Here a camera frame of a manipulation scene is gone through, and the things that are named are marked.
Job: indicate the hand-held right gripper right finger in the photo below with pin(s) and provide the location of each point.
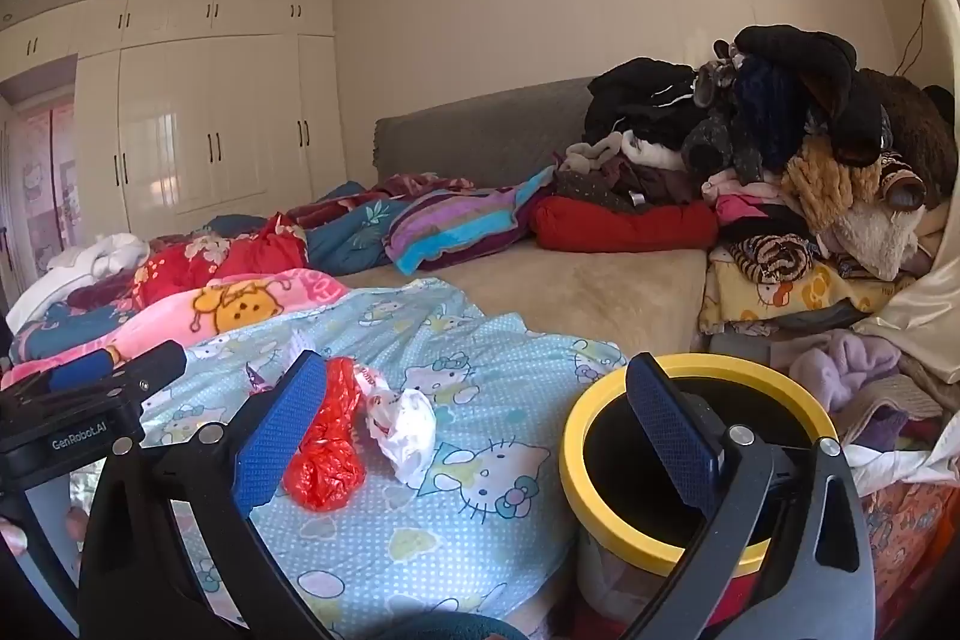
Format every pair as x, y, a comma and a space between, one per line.
675, 437

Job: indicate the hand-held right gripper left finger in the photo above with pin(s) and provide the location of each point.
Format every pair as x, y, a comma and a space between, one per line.
277, 434

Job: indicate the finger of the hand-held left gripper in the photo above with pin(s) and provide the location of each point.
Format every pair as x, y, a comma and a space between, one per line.
150, 364

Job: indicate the red plastic bag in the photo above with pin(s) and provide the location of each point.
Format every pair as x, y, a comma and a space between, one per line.
330, 460

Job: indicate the purple foil snack wrapper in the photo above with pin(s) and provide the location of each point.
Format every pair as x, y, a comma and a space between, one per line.
259, 377

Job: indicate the yellow rimmed trash bin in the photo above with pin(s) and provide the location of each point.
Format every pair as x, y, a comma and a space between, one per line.
577, 430

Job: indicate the white plastic bag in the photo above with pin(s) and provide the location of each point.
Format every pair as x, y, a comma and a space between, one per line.
409, 430

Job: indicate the pink bear print blanket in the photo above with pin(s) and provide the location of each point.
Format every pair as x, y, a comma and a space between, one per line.
225, 310

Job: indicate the grey box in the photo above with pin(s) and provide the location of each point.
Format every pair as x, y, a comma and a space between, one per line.
742, 346

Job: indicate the white cloth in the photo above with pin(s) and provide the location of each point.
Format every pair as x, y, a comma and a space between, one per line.
97, 254

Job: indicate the red floral quilt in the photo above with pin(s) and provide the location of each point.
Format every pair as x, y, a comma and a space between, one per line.
247, 257

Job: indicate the beige bed sheet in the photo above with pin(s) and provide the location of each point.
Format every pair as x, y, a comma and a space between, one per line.
585, 287

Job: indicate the yellow cartoon print blanket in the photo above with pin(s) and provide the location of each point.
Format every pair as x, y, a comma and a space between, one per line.
795, 295

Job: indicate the lilac sweater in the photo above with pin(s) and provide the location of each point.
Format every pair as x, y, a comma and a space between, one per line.
847, 362

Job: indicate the light blue cat print quilt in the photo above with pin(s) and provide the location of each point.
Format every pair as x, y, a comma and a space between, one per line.
480, 400

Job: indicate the tiger striped cloth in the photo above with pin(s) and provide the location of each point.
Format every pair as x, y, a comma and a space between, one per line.
772, 257

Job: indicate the blue floral quilt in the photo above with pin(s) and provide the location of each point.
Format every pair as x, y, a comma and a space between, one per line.
352, 235

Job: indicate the red cushion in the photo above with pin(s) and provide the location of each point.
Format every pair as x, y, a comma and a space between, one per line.
622, 224

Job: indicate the beige knit sweater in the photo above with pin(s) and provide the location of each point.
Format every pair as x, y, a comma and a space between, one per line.
900, 392

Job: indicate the pink garment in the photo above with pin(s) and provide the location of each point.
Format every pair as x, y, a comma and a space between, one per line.
750, 206

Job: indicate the pink horse print laundry basket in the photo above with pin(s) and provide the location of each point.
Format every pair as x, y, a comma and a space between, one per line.
915, 520

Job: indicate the dark teal cloth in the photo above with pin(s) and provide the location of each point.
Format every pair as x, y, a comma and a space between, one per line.
450, 629

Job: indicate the white wardrobe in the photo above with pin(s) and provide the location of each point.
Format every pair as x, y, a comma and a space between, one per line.
225, 108

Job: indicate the purple blue striped blanket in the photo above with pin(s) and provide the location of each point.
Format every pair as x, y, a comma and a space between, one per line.
450, 220

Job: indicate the cream satin curtain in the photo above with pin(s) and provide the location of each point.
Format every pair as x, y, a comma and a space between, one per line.
930, 310

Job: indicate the pile of dark clothes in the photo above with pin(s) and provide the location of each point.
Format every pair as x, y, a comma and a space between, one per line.
645, 100

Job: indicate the grey bed headboard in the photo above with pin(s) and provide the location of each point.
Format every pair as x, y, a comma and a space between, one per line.
465, 138

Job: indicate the brown plush toy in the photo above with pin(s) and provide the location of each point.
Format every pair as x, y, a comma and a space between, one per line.
907, 123

